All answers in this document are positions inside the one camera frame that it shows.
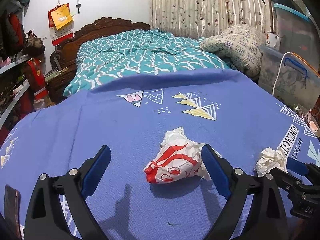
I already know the beige round trash bin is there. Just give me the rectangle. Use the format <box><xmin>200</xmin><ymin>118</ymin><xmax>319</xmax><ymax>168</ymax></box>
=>
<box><xmin>294</xmin><ymin>103</ymin><xmax>319</xmax><ymax>138</ymax></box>

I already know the white crumpled tissue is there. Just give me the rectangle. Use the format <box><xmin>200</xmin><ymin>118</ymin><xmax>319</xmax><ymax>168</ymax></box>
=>
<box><xmin>254</xmin><ymin>147</ymin><xmax>287</xmax><ymax>177</ymax></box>

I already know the red white crumpled bag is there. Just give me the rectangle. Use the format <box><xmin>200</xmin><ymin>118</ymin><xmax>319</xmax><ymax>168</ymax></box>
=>
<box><xmin>144</xmin><ymin>127</ymin><xmax>211</xmax><ymax>184</ymax></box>

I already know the blue patterned bed sheet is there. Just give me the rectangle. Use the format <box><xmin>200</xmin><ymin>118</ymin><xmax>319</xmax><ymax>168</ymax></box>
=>
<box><xmin>1</xmin><ymin>69</ymin><xmax>319</xmax><ymax>239</ymax></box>

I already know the white mug with star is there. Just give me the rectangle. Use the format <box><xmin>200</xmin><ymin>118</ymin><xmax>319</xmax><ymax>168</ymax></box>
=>
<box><xmin>265</xmin><ymin>31</ymin><xmax>281</xmax><ymax>51</ymax></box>

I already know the metal shelf with clutter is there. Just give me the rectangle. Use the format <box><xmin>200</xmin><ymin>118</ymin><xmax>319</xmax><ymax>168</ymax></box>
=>
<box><xmin>1</xmin><ymin>0</ymin><xmax>33</xmax><ymax>142</ymax></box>

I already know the upper clear storage box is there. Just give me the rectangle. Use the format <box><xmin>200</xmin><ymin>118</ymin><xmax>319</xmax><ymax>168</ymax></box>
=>
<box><xmin>273</xmin><ymin>3</ymin><xmax>319</xmax><ymax>70</ymax></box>

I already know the cream grid pattern pillow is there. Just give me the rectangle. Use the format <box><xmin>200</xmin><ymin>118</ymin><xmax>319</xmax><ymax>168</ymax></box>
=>
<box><xmin>200</xmin><ymin>23</ymin><xmax>266</xmax><ymax>80</ymax></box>

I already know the dark wooden headboard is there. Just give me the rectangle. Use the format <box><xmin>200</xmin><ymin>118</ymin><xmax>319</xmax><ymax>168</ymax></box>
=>
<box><xmin>49</xmin><ymin>16</ymin><xmax>151</xmax><ymax>103</ymax></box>

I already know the teal patterned quilt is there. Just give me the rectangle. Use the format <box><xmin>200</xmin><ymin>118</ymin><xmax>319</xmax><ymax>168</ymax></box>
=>
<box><xmin>63</xmin><ymin>29</ymin><xmax>229</xmax><ymax>97</ymax></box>

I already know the beige leaf print curtain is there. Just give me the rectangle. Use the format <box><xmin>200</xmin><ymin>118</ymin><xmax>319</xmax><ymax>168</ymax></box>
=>
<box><xmin>151</xmin><ymin>0</ymin><xmax>273</xmax><ymax>40</ymax></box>

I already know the clear storage box blue handle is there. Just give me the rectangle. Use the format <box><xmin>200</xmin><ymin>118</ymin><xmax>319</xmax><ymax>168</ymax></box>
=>
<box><xmin>258</xmin><ymin>45</ymin><xmax>319</xmax><ymax>109</ymax></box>

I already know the white cable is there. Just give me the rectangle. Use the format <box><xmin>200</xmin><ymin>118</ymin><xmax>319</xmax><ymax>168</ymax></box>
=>
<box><xmin>272</xmin><ymin>51</ymin><xmax>296</xmax><ymax>97</ymax></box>

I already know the red yellow wall calendar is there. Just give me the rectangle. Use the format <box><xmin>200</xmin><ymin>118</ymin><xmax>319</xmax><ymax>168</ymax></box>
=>
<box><xmin>48</xmin><ymin>2</ymin><xmax>73</xmax><ymax>46</ymax></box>

